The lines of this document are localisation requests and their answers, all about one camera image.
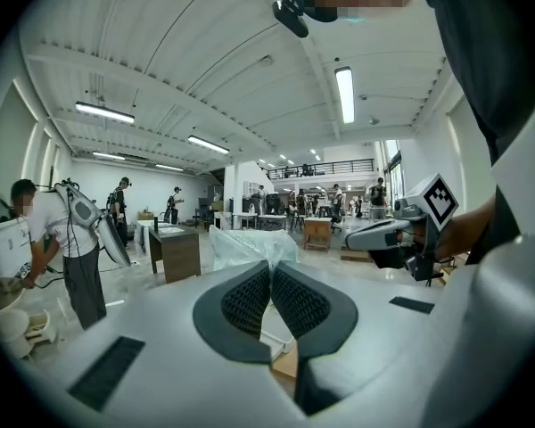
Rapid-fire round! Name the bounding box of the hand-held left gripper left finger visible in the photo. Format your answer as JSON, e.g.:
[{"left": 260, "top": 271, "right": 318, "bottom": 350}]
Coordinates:
[{"left": 193, "top": 259, "right": 275, "bottom": 366}]

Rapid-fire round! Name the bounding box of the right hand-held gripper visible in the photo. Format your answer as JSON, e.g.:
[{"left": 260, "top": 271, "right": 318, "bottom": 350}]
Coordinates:
[{"left": 343, "top": 172, "right": 460, "bottom": 285}]

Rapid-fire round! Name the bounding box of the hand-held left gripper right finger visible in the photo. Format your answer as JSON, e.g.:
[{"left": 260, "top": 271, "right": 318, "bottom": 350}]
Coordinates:
[{"left": 270, "top": 260, "right": 360, "bottom": 416}]

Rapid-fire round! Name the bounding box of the white box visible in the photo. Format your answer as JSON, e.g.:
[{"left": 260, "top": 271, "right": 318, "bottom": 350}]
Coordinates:
[{"left": 259, "top": 301, "right": 296, "bottom": 357}]

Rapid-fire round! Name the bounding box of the person's right forearm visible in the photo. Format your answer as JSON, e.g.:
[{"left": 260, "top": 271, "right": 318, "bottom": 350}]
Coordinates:
[{"left": 434, "top": 193, "right": 497, "bottom": 262}]

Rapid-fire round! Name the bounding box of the small light wooden table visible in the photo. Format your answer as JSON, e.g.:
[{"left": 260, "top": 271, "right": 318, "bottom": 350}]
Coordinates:
[{"left": 303, "top": 217, "right": 333, "bottom": 253}]

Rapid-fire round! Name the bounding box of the clear plastic sheet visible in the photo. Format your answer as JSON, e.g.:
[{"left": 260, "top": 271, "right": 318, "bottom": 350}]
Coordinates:
[{"left": 208, "top": 224, "right": 300, "bottom": 274}]

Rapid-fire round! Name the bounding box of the black balcony railing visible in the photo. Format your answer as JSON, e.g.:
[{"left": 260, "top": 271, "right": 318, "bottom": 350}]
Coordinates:
[{"left": 266, "top": 159, "right": 376, "bottom": 181}]

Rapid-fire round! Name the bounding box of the dark brown wooden desk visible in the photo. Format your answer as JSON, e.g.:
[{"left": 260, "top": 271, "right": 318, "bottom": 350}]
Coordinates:
[{"left": 148, "top": 224, "right": 202, "bottom": 284}]

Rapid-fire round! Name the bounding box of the black chair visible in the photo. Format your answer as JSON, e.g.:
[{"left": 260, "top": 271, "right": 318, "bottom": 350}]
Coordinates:
[{"left": 194, "top": 197, "right": 216, "bottom": 230}]

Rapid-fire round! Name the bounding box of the black head-worn camera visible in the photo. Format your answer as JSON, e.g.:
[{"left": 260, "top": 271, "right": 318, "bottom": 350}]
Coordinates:
[{"left": 271, "top": 0, "right": 310, "bottom": 39}]

